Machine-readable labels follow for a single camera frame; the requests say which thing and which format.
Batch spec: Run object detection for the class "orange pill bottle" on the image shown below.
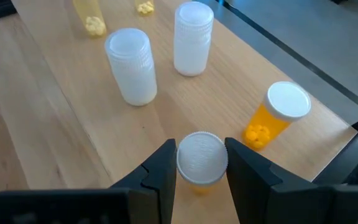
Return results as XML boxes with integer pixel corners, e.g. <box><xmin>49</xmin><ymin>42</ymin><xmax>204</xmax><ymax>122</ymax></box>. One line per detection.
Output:
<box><xmin>176</xmin><ymin>131</ymin><xmax>229</xmax><ymax>197</ymax></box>
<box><xmin>242</xmin><ymin>81</ymin><xmax>312</xmax><ymax>152</ymax></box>

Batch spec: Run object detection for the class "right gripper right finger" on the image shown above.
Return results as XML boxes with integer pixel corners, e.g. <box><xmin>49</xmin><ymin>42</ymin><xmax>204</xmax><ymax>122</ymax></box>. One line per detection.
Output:
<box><xmin>224</xmin><ymin>138</ymin><xmax>335</xmax><ymax>224</ymax></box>

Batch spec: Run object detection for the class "wooden shelf with black legs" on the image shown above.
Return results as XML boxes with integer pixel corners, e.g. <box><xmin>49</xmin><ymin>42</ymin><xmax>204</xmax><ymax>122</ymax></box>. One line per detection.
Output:
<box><xmin>11</xmin><ymin>0</ymin><xmax>358</xmax><ymax>224</ymax></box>

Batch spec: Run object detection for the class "white plastic bottle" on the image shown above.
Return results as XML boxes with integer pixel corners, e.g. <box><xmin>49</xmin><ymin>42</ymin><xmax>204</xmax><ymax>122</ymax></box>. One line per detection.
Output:
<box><xmin>173</xmin><ymin>1</ymin><xmax>215</xmax><ymax>77</ymax></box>
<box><xmin>104</xmin><ymin>27</ymin><xmax>158</xmax><ymax>107</ymax></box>

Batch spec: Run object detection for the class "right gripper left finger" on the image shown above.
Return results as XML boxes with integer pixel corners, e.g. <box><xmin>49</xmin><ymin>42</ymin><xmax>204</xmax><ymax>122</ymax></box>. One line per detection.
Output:
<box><xmin>110</xmin><ymin>138</ymin><xmax>178</xmax><ymax>224</ymax></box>

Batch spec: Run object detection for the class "pale yellow pill bottle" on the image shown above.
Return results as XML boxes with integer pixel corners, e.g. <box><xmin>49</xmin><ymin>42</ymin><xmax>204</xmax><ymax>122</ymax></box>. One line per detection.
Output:
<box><xmin>72</xmin><ymin>0</ymin><xmax>108</xmax><ymax>39</ymax></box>
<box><xmin>134</xmin><ymin>0</ymin><xmax>155</xmax><ymax>16</ymax></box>

